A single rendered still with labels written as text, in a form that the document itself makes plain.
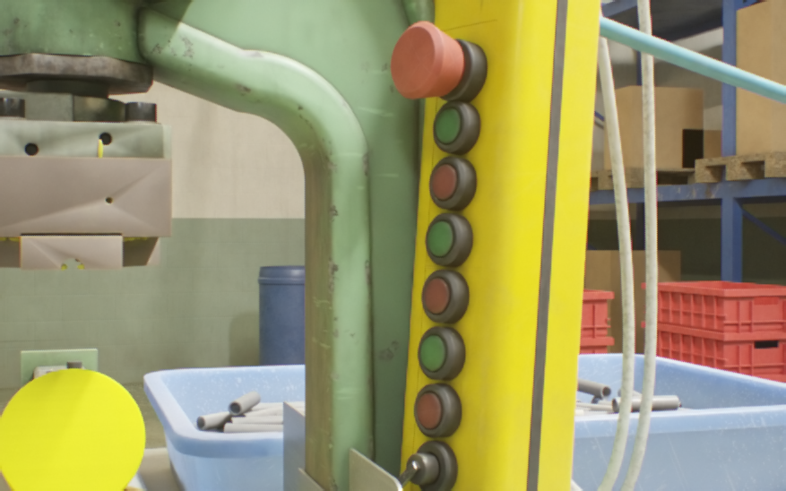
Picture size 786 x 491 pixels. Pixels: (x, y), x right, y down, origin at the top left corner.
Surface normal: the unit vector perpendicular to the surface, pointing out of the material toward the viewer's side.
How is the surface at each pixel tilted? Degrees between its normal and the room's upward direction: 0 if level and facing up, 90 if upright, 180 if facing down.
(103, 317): 90
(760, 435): 100
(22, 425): 74
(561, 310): 90
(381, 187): 90
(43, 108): 90
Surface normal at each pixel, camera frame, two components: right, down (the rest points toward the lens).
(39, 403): 0.29, -0.27
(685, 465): 0.29, 0.18
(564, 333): 0.65, 0.01
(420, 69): -0.73, -0.06
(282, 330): -0.17, 0.01
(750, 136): -0.95, 0.00
